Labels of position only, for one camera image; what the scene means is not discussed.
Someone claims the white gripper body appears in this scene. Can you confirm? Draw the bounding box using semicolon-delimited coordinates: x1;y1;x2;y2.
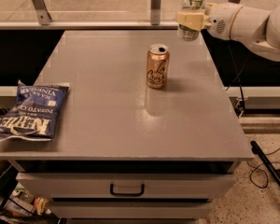
206;3;243;40

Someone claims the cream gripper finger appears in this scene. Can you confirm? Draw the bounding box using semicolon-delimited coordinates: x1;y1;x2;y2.
176;11;211;31

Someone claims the white green 7up can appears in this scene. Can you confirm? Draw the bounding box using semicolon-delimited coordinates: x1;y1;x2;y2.
177;0;205;41

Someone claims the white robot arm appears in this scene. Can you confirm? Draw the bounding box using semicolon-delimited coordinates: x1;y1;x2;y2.
176;3;280;62

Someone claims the orange LaCroix can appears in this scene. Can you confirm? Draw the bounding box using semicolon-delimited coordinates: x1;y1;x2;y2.
147;44;170;89

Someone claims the blue potato chip bag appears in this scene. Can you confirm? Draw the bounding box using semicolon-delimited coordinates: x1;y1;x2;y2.
0;83;70;142

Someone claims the grey drawer cabinet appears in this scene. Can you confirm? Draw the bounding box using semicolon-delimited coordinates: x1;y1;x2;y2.
0;30;253;223

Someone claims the black metal stand leg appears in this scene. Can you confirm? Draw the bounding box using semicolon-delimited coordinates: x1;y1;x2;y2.
250;141;280;188

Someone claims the clutter under table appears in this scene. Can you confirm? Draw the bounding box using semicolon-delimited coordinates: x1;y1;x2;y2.
0;183;59;224

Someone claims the middle metal window bracket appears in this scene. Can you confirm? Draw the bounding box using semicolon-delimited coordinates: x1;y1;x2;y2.
150;0;161;25

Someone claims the black hanging cable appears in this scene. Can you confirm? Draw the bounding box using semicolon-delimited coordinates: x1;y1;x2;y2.
225;44;250;114

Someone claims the black floor cable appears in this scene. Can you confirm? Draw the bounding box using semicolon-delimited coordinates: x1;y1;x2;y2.
246;139;280;189

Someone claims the left metal window bracket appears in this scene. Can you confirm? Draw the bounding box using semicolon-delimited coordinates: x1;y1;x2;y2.
32;0;51;25

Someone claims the black drawer handle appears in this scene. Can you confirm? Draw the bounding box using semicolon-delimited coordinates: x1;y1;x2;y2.
109;184;145;197

